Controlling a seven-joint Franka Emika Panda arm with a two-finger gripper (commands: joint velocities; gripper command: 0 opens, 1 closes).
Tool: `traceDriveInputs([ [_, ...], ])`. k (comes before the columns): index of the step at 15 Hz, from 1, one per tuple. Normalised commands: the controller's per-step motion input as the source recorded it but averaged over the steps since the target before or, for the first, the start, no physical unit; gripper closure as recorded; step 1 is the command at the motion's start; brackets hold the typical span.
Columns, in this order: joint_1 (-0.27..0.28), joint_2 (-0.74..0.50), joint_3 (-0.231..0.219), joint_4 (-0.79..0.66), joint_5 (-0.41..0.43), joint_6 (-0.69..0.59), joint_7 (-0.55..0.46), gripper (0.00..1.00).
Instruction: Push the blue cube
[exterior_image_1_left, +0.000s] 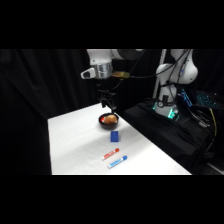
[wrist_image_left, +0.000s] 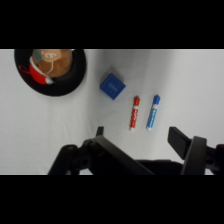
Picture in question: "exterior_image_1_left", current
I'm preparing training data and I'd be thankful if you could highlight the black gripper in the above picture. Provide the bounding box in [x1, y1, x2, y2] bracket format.
[96, 87, 118, 113]

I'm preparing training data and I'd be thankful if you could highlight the blue cube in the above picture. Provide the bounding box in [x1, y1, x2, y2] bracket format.
[110, 130, 121, 143]

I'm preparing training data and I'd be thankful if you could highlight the tan bread roll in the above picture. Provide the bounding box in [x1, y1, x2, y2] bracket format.
[102, 114, 118, 125]

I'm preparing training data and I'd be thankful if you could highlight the black bowl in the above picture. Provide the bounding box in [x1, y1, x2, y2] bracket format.
[98, 112, 121, 131]

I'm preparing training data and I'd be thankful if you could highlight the tan wrist connector block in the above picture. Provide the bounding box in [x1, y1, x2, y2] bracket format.
[112, 70, 130, 80]

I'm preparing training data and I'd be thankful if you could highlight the red and white marker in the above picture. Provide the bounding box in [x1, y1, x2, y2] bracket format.
[101, 147, 120, 161]

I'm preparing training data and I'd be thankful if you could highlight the blue and white marker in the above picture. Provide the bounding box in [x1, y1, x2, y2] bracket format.
[107, 155, 128, 169]

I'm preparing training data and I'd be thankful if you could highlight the black robot stand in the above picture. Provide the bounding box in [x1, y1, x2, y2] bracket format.
[122, 99, 224, 175]

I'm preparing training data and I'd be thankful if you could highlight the green base light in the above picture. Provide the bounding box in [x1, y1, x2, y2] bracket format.
[152, 101, 181, 122]

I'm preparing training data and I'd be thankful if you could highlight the black curtain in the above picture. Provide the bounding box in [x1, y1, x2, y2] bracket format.
[0, 49, 224, 176]

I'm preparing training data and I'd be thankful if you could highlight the blue lit keyboard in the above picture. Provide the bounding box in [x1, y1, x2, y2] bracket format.
[195, 91, 222, 109]

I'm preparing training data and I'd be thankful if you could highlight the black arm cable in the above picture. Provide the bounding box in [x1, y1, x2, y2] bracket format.
[127, 49, 192, 84]

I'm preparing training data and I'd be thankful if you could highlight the yellow cable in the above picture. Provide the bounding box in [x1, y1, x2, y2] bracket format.
[208, 107, 219, 138]

